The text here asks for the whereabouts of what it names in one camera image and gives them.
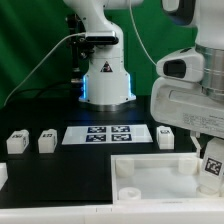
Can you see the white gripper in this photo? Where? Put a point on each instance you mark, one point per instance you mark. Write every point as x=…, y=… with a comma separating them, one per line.
x=182, y=104

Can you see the white square tabletop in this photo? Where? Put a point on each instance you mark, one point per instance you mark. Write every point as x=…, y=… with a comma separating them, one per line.
x=146, y=178

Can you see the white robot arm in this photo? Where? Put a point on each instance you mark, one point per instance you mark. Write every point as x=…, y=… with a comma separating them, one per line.
x=107, y=83

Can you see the white front fence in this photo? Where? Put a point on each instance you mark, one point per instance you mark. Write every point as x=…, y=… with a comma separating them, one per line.
x=202, y=212

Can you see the white sheet with markers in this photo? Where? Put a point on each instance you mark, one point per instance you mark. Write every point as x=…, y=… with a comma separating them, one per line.
x=115, y=134

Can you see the white left fence block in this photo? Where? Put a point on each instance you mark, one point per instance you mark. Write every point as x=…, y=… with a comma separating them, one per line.
x=3, y=174

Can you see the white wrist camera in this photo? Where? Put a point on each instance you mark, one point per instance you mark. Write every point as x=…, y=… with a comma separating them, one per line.
x=184, y=65

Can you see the black camera on base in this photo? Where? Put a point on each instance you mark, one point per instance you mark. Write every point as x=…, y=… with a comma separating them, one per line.
x=102, y=38

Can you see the black camera stand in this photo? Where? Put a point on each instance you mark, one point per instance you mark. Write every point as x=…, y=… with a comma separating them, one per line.
x=75, y=26

